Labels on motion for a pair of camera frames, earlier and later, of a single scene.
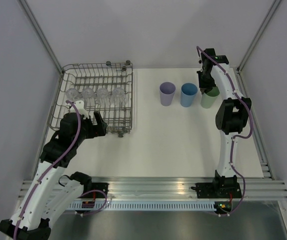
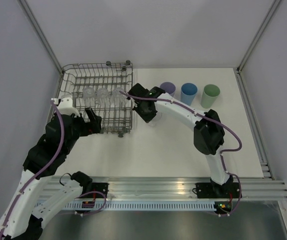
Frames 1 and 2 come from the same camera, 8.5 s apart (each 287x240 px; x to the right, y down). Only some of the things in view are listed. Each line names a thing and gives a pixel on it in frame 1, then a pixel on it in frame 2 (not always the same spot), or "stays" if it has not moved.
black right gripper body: (206, 81) -> (146, 115)
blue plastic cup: (188, 91) stays
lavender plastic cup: (167, 90) stays
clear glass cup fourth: (118, 97) stays
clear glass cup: (72, 94) -> (153, 121)
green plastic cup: (207, 100) stays
